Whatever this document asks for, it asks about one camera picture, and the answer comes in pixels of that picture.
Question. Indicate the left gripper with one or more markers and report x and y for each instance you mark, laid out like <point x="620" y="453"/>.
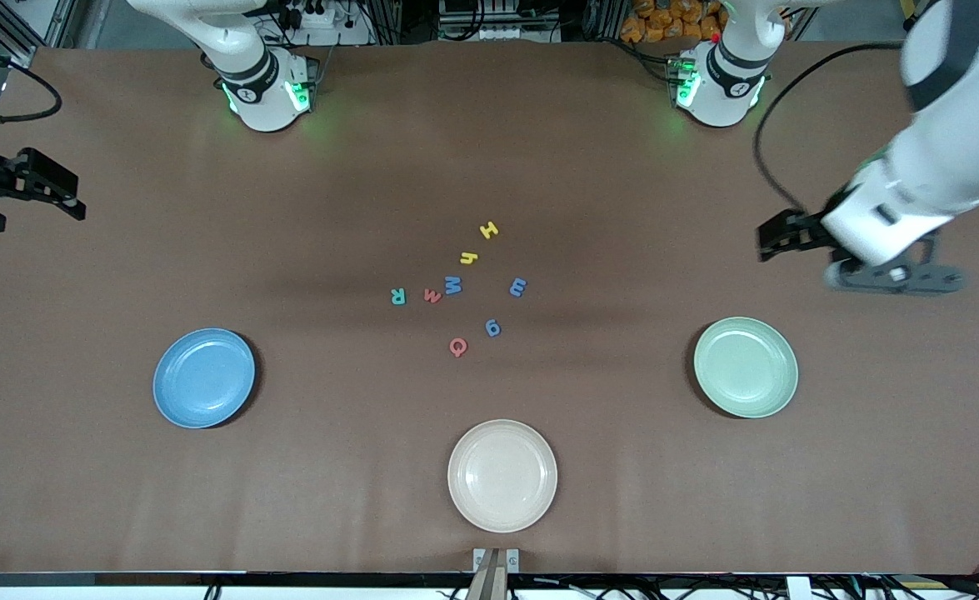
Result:
<point x="807" y="227"/>

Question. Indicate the blue lowercase letter g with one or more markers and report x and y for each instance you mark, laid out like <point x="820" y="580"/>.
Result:
<point x="492" y="327"/>

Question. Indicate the teal uppercase letter R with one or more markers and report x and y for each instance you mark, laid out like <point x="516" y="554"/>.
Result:
<point x="398" y="296"/>

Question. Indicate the blue lowercase letter m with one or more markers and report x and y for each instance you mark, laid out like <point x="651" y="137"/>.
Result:
<point x="518" y="287"/>

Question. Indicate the red uppercase letter Q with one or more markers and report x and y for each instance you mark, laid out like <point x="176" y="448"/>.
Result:
<point x="457" y="347"/>

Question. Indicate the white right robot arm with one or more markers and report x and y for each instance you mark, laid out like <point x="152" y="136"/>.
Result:
<point x="264" y="104"/>

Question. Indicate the white power strip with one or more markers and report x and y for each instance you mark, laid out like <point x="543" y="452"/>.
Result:
<point x="327" y="33"/>

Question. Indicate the aluminium frame profile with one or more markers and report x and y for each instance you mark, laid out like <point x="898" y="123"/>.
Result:
<point x="39" y="21"/>

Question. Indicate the beige plate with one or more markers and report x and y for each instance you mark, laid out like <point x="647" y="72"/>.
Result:
<point x="502" y="476"/>

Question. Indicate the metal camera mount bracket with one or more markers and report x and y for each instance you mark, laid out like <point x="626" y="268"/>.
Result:
<point x="496" y="575"/>

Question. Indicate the blue plate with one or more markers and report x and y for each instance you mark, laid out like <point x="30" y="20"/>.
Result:
<point x="204" y="377"/>

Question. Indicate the yellow uppercase letter H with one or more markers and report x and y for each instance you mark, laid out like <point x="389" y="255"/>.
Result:
<point x="489" y="229"/>

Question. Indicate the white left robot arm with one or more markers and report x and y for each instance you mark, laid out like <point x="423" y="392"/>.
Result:
<point x="956" y="142"/>

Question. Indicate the blue uppercase letter M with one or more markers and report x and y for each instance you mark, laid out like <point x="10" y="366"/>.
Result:
<point x="453" y="286"/>

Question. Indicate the green plate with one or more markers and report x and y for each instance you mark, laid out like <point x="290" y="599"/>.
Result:
<point x="746" y="367"/>

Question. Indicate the red lowercase letter m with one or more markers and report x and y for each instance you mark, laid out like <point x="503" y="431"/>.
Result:
<point x="432" y="295"/>

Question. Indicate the orange snack bag pile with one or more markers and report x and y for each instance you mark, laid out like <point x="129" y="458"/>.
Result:
<point x="664" y="21"/>

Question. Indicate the yellow lowercase letter h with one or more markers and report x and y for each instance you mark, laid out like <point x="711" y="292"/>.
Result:
<point x="468" y="257"/>

